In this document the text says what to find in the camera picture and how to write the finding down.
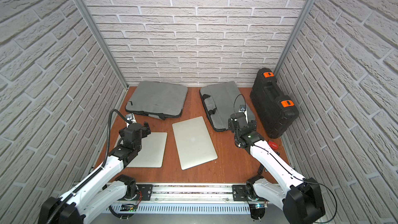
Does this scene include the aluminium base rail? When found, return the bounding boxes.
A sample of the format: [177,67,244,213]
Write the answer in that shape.
[116,184,262,204]

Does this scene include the silver apple laptop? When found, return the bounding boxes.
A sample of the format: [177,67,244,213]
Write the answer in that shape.
[127,132,167,168]
[172,116,218,170]

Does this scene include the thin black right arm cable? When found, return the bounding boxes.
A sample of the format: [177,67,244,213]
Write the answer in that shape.
[304,181,338,224]

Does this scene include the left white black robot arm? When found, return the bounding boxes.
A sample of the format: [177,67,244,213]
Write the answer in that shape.
[38,122,151,224]

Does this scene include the black tool case orange latches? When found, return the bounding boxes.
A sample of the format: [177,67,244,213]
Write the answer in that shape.
[250,68,299,139]

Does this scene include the red black pipe wrench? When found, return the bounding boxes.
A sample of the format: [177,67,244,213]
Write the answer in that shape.
[258,141,280,175]

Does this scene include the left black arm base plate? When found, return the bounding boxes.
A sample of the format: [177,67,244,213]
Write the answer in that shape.
[133,184,153,201]

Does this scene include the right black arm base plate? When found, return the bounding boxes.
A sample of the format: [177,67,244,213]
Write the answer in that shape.
[232,184,266,203]

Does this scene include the black corrugated cable conduit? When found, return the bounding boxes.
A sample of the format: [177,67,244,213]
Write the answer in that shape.
[45,108,131,224]

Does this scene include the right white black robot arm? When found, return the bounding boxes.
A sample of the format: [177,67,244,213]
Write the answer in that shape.
[228,112,325,224]

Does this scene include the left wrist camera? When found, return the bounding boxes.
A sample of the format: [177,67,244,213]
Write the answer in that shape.
[125,113,136,124]

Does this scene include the grey laptop bag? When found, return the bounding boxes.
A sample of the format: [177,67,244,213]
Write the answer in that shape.
[125,81,188,120]
[200,81,245,132]

